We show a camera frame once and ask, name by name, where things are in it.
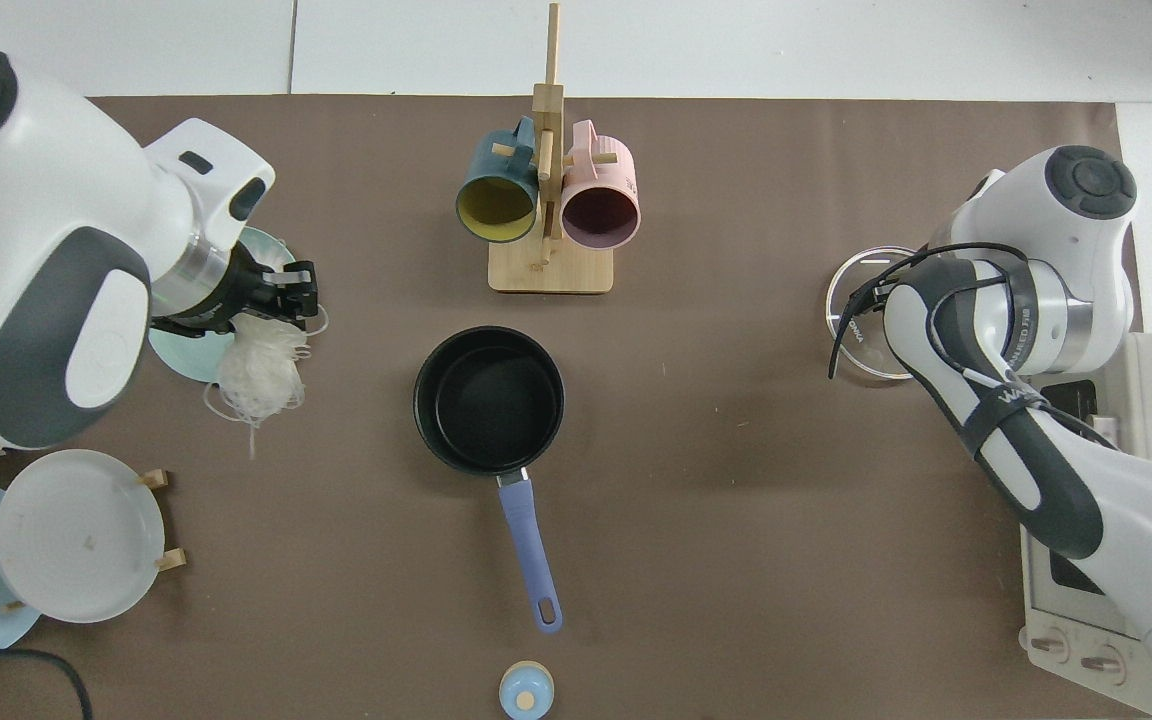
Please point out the white vermicelli bundle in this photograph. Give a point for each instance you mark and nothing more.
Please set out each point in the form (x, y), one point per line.
(261, 370)

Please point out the glass lid with blue knob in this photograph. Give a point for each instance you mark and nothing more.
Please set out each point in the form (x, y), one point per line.
(856, 270)

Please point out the pale green plate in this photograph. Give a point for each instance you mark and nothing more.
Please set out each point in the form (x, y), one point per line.
(186, 355)

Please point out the wooden plate rack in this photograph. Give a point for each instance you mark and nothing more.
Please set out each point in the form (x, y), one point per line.
(171, 560)

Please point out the white plate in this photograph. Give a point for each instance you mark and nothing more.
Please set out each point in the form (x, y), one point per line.
(76, 535)

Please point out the dark teal cup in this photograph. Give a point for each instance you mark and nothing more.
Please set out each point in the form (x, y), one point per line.
(496, 165)

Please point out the wooden cup stand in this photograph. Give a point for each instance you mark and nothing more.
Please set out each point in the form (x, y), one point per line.
(551, 270)

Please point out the pink cup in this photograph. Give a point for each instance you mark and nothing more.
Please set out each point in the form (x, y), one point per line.
(604, 165)

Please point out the small blue round thing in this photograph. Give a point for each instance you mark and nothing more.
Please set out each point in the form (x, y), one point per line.
(526, 690)

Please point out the brown table cloth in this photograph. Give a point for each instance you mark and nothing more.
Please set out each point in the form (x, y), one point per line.
(736, 450)

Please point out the pale toaster oven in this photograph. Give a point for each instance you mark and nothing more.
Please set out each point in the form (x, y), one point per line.
(1046, 600)

